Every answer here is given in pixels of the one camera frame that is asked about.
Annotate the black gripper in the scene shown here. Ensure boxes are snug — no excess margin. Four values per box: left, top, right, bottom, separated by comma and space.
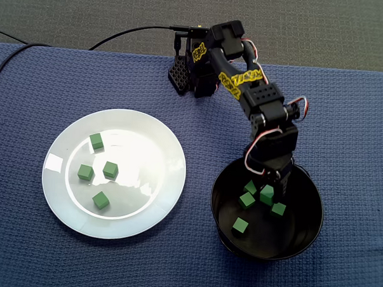
242, 126, 300, 206

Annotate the small green cube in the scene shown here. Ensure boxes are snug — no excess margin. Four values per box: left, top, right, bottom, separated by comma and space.
77, 163, 95, 181
259, 184, 276, 206
270, 202, 287, 218
238, 190, 257, 211
88, 132, 104, 151
91, 190, 111, 210
243, 180, 259, 196
231, 217, 250, 236
102, 161, 119, 180

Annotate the black round container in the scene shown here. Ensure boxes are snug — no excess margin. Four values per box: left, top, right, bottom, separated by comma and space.
208, 151, 327, 264

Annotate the white round plate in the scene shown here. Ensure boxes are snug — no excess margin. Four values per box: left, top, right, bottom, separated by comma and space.
39, 105, 190, 244

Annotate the blue waffle cloth mat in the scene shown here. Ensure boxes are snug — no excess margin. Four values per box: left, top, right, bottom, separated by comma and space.
0, 42, 383, 287

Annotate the long black cable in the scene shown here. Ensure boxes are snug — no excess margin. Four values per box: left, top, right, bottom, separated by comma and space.
0, 17, 191, 102

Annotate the thin black cable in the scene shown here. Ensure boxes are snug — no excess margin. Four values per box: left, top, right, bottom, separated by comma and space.
0, 29, 29, 45

